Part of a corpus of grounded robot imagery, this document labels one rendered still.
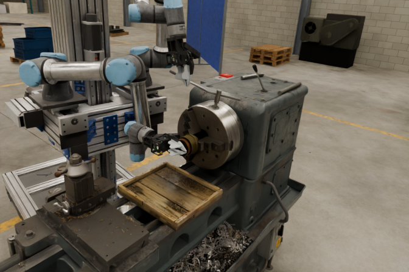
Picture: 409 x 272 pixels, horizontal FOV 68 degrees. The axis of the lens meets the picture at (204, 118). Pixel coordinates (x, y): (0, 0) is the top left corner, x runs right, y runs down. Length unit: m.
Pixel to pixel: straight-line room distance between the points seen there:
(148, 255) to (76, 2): 1.36
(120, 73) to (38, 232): 0.67
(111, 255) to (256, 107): 0.86
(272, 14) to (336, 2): 2.29
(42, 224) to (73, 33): 1.05
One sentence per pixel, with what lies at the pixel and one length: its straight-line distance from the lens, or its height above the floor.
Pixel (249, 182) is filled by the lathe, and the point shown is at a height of 0.86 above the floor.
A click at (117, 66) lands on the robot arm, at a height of 1.40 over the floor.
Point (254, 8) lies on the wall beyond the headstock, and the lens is 12.73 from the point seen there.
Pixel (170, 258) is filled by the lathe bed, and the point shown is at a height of 0.71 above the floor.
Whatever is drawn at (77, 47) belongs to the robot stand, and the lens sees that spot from 1.91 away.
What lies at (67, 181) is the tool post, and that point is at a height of 1.09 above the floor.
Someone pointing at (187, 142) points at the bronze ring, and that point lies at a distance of 1.32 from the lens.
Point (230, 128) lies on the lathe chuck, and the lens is 1.36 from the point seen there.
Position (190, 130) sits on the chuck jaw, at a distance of 1.38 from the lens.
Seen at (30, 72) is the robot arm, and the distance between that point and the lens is 1.56.
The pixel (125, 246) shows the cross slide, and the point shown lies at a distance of 1.05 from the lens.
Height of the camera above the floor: 1.69
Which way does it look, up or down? 21 degrees down
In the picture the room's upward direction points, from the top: 4 degrees clockwise
